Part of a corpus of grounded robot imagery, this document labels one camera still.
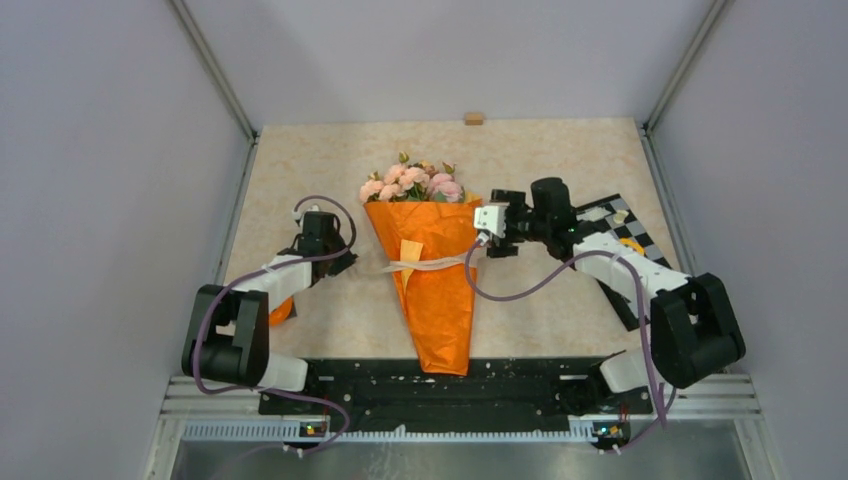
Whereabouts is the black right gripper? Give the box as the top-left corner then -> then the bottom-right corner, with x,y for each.
486,191 -> 550,258

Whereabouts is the cream printed ribbon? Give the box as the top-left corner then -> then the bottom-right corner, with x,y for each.
379,239 -> 466,293

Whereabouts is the pink cream rose stem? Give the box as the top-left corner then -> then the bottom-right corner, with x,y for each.
420,161 -> 439,178

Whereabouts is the pink brown rose stem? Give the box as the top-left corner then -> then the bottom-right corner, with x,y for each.
379,152 -> 430,202

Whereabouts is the orange yellow wrapping paper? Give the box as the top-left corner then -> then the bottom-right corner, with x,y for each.
364,197 -> 482,376

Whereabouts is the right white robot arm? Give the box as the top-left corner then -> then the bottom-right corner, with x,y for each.
473,177 -> 747,412

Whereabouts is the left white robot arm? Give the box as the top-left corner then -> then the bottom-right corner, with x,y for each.
181,211 -> 357,414

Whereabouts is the orange tape measure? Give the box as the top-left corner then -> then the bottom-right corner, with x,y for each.
268,297 -> 296,327

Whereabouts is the small wooden block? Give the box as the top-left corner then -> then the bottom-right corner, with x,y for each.
463,112 -> 486,126

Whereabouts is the black silver chessboard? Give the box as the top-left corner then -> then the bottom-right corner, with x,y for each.
574,193 -> 674,333

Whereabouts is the white chess knight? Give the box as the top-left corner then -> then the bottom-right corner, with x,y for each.
612,210 -> 630,225

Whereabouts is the yellow traffic light toy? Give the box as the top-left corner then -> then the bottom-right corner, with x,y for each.
619,238 -> 645,256

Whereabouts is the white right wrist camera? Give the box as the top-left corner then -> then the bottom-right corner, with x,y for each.
473,204 -> 507,246

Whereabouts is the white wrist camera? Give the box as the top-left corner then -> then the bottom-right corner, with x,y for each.
473,204 -> 507,246
292,203 -> 321,225

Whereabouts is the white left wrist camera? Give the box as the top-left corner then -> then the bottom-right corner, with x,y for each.
292,203 -> 321,225

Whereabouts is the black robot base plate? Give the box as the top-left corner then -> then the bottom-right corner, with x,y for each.
258,357 -> 653,433

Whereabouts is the aluminium frame rail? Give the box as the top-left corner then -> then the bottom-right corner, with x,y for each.
145,358 -> 777,479

